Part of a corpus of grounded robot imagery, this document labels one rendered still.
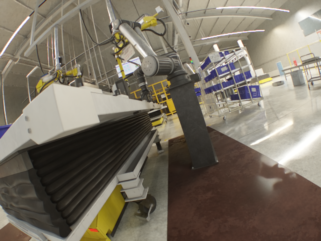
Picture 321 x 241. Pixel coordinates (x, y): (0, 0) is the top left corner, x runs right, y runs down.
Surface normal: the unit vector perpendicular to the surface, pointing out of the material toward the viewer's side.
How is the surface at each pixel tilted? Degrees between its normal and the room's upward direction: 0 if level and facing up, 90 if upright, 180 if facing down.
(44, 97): 90
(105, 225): 90
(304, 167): 0
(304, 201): 0
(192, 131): 90
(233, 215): 0
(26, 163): 90
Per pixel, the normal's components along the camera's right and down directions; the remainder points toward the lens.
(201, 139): -0.25, 0.16
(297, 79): -0.94, 0.34
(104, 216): 0.94, -0.33
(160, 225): -0.33, -0.94
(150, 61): -0.62, 0.23
